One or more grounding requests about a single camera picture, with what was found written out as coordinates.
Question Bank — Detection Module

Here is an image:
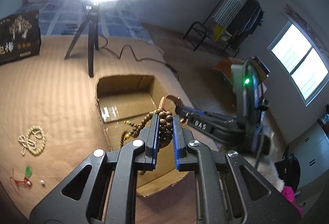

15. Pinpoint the brown wooden bead necklace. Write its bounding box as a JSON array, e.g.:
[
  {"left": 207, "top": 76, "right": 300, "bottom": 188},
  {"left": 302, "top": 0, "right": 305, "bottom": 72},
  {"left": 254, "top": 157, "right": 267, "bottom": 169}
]
[{"left": 119, "top": 107, "right": 174, "bottom": 176}]

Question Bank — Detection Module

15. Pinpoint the cream bead necklace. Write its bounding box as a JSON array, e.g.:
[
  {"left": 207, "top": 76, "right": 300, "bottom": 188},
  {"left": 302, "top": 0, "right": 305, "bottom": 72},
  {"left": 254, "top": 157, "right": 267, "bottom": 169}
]
[{"left": 18, "top": 125, "right": 47, "bottom": 157}]

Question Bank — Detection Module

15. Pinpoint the green jade pendant red cord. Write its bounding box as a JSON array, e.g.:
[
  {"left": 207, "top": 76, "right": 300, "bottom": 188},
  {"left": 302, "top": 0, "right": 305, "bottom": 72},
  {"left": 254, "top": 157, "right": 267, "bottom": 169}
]
[{"left": 9, "top": 165, "right": 34, "bottom": 188}]

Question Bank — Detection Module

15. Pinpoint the gloved right hand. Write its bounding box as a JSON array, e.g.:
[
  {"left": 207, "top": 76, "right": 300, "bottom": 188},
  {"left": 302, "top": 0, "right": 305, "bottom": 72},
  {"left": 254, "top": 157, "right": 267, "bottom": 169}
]
[{"left": 256, "top": 156, "right": 284, "bottom": 192}]

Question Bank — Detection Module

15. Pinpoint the brown cardboard box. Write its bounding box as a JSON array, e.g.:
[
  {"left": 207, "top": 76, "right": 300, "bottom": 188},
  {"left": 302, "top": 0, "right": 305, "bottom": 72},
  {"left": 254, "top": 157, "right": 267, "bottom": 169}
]
[{"left": 96, "top": 75, "right": 187, "bottom": 197}]

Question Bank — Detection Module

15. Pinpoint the box on orange table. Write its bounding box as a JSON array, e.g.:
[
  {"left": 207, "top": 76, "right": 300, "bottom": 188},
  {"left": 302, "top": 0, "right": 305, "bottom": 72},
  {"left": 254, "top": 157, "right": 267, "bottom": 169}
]
[{"left": 251, "top": 56, "right": 270, "bottom": 82}]

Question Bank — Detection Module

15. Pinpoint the orange cloth covered table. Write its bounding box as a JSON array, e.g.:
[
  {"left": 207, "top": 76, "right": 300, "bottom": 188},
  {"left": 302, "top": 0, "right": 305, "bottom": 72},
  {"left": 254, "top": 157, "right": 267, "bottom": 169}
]
[{"left": 214, "top": 57, "right": 244, "bottom": 83}]

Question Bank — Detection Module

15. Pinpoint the black metal shelf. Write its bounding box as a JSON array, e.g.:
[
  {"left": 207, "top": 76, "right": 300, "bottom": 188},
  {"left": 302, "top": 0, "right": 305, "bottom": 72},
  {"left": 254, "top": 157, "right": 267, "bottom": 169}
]
[{"left": 182, "top": 21, "right": 240, "bottom": 57}]

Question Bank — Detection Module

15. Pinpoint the yellow box on shelf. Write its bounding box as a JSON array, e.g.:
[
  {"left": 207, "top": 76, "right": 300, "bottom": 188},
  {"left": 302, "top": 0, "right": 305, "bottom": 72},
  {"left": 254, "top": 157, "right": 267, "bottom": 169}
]
[{"left": 211, "top": 25, "right": 231, "bottom": 42}]

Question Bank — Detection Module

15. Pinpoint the window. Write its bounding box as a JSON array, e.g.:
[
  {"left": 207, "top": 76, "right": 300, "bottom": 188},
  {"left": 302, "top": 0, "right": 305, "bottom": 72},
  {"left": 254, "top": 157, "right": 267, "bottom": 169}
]
[{"left": 268, "top": 21, "right": 328, "bottom": 106}]

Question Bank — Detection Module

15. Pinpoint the black clothes rack with clothes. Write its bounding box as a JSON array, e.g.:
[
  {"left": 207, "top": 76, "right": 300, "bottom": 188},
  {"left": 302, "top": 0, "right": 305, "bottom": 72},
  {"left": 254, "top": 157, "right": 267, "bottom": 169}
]
[{"left": 200, "top": 0, "right": 265, "bottom": 58}]

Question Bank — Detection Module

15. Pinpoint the black tripod stand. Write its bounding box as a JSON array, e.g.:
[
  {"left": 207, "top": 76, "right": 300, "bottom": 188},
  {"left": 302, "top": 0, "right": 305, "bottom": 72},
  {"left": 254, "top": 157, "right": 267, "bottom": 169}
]
[{"left": 64, "top": 2, "right": 102, "bottom": 78}]

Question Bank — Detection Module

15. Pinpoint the black printed gift bag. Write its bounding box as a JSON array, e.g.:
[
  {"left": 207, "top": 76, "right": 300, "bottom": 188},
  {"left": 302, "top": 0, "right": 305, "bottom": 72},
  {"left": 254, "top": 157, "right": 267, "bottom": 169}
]
[{"left": 0, "top": 10, "right": 41, "bottom": 65}]

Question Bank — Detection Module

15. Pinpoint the black power cable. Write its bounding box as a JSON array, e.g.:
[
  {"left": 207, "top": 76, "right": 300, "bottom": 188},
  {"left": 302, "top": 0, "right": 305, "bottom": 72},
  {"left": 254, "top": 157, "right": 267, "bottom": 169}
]
[{"left": 97, "top": 33, "right": 181, "bottom": 82}]

